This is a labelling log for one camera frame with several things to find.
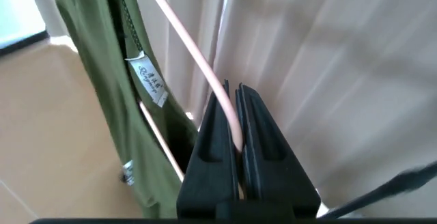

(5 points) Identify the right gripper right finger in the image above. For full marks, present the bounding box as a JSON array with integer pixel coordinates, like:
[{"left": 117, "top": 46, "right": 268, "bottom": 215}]
[{"left": 235, "top": 83, "right": 322, "bottom": 220}]

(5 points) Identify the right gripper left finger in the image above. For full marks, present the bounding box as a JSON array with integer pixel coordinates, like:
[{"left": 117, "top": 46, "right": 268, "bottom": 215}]
[{"left": 176, "top": 79, "right": 242, "bottom": 220}]

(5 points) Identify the pink clothes hanger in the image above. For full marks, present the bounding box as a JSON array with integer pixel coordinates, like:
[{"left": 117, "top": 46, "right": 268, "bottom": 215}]
[{"left": 137, "top": 0, "right": 246, "bottom": 199}]

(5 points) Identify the green long-sleeved shirt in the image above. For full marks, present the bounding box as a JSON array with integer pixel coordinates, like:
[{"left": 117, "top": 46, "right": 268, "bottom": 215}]
[{"left": 51, "top": 0, "right": 201, "bottom": 220}]

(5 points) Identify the black clothes rack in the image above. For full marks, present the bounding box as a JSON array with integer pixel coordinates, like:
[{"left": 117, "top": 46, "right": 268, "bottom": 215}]
[{"left": 319, "top": 160, "right": 437, "bottom": 220}]

